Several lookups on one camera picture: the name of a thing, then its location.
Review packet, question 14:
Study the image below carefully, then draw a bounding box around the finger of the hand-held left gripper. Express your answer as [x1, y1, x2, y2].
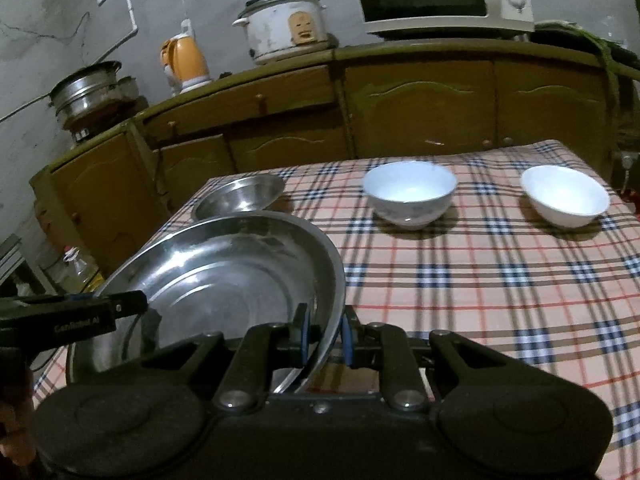
[114, 289, 162, 328]

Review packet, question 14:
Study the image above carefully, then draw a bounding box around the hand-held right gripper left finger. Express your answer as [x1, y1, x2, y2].
[134, 303, 322, 412]

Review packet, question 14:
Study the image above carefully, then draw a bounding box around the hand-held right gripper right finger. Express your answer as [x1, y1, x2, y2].
[340, 306, 507, 412]

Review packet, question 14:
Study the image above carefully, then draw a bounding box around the large steel plate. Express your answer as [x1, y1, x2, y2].
[66, 210, 347, 396]

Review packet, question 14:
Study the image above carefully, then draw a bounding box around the small steel bowl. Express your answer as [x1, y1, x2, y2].
[190, 174, 286, 222]

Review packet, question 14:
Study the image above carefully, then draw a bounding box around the patterned white porcelain bowl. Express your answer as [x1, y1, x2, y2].
[362, 161, 458, 231]

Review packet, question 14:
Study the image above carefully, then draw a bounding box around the plain white bowl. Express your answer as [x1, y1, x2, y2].
[520, 165, 611, 231]

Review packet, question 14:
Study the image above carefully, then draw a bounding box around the person's left hand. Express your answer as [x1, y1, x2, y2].
[0, 366, 39, 477]

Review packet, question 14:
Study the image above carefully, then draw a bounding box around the clear oil bottle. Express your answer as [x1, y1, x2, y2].
[60, 246, 101, 292]

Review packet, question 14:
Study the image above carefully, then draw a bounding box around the plaid tablecloth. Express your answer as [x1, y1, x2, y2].
[30, 139, 640, 480]

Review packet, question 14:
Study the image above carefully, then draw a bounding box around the gas stove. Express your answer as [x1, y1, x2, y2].
[62, 105, 151, 144]

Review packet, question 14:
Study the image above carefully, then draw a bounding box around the steel steamer pot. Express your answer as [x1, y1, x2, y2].
[48, 60, 141, 126]

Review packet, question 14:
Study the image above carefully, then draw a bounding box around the orange electric kettle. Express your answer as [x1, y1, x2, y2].
[160, 32, 214, 96]

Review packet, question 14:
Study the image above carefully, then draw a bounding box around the brown wooden cabinet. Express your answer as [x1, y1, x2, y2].
[29, 35, 640, 282]

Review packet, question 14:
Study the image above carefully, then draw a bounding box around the white rice cooker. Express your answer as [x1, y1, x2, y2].
[231, 0, 329, 66]

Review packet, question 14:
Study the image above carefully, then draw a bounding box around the dark flat tray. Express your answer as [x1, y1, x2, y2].
[532, 20, 640, 69]

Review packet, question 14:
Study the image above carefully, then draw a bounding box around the white wall conduit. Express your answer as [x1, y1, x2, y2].
[0, 0, 140, 125]

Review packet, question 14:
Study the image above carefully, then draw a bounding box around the green rope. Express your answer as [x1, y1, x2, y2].
[575, 30, 627, 152]

